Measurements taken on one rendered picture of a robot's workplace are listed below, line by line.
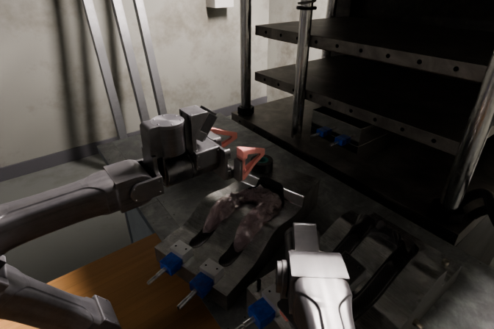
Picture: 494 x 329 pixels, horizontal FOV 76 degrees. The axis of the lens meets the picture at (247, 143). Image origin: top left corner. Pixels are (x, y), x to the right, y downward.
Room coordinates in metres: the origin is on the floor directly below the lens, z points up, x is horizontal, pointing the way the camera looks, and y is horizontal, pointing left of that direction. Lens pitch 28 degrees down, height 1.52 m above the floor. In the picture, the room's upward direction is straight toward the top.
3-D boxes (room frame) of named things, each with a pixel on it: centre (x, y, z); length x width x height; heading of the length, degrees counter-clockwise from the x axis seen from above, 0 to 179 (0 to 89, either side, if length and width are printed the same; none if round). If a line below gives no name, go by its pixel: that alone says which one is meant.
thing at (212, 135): (0.61, 0.05, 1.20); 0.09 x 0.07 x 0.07; 128
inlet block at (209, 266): (0.51, 0.12, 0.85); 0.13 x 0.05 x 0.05; 144
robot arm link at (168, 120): (0.48, 0.16, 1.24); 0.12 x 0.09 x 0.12; 128
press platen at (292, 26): (1.56, -0.67, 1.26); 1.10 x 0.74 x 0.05; 37
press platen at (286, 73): (1.56, -0.67, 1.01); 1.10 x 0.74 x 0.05; 37
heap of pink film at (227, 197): (0.76, 0.00, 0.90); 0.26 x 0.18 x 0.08; 144
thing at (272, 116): (1.53, -0.63, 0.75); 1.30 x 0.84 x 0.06; 37
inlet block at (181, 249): (0.57, 0.20, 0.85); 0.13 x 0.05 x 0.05; 144
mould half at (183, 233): (0.77, 0.00, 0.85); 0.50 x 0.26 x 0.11; 144
